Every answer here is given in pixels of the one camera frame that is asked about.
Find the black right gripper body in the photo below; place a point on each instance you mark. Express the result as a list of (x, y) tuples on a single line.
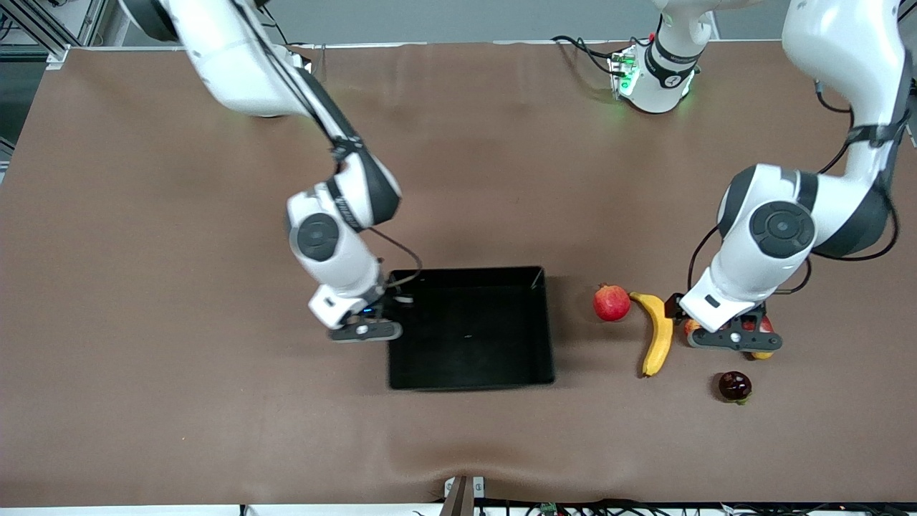
[(377, 304)]

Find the red yellow apple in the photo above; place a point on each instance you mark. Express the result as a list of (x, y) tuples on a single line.
[(691, 327)]

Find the yellow banana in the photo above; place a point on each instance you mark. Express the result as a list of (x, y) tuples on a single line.
[(660, 337)]

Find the black rectangular plastic tray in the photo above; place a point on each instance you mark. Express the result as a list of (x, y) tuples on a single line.
[(487, 351)]

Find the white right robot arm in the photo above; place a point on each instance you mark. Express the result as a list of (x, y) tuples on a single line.
[(337, 244)]

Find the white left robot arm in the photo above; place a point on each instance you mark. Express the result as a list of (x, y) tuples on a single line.
[(838, 43)]

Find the red pomegranate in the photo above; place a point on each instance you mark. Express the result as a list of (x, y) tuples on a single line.
[(611, 304)]

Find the dark purple mangosteen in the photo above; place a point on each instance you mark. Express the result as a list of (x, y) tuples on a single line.
[(734, 385)]

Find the red yellow mango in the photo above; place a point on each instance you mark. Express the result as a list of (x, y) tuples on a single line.
[(762, 355)]

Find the brown table cover sheet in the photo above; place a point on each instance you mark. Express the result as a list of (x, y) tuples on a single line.
[(215, 430)]

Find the grey metal clamp bracket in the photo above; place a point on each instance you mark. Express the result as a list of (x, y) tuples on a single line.
[(462, 502)]

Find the aluminium frame profile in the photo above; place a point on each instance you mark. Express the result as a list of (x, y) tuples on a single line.
[(56, 51)]

